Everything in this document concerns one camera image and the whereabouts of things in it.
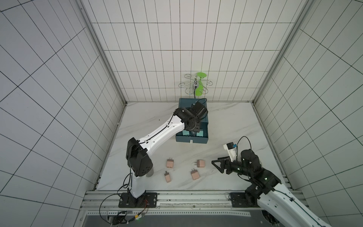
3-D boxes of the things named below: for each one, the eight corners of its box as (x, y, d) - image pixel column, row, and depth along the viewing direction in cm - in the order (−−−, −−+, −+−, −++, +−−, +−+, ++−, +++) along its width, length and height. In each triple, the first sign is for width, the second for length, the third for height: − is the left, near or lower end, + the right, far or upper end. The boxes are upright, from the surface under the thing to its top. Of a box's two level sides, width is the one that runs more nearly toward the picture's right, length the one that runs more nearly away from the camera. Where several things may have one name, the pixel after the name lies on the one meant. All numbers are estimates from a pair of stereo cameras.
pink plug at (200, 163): (194, 167, 86) (194, 165, 84) (193, 160, 89) (194, 159, 87) (205, 167, 86) (205, 165, 84) (204, 160, 89) (204, 159, 87)
